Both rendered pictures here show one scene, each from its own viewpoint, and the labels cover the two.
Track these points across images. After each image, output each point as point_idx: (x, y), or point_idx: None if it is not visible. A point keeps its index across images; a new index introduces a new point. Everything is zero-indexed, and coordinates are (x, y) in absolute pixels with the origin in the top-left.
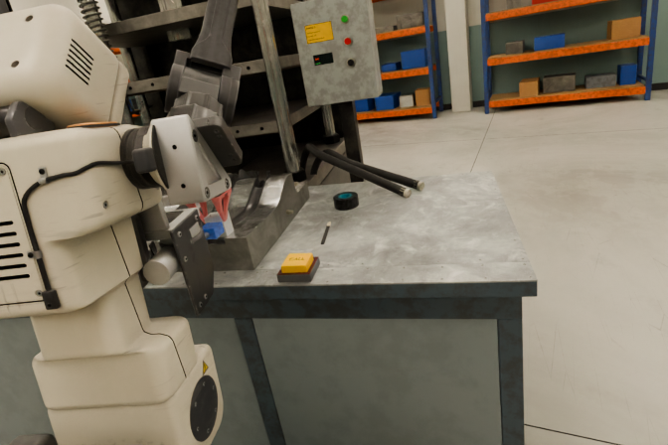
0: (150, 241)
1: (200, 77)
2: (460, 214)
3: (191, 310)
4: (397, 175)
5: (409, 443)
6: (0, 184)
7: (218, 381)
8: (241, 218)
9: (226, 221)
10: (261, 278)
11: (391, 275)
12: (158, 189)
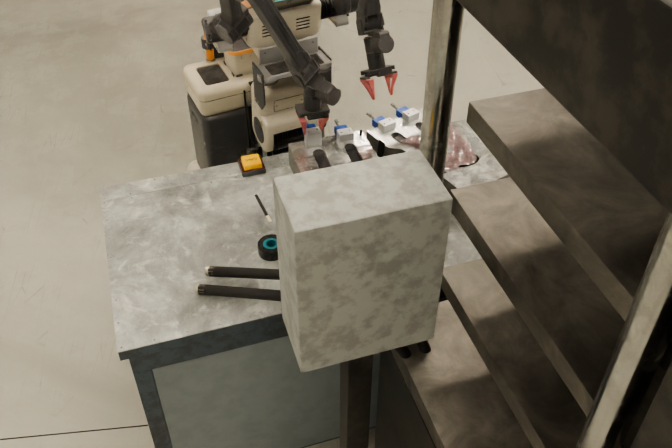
0: (390, 145)
1: None
2: (149, 249)
3: None
4: (227, 286)
5: None
6: None
7: (265, 140)
8: (326, 167)
9: (305, 135)
10: (275, 160)
11: (187, 176)
12: (246, 40)
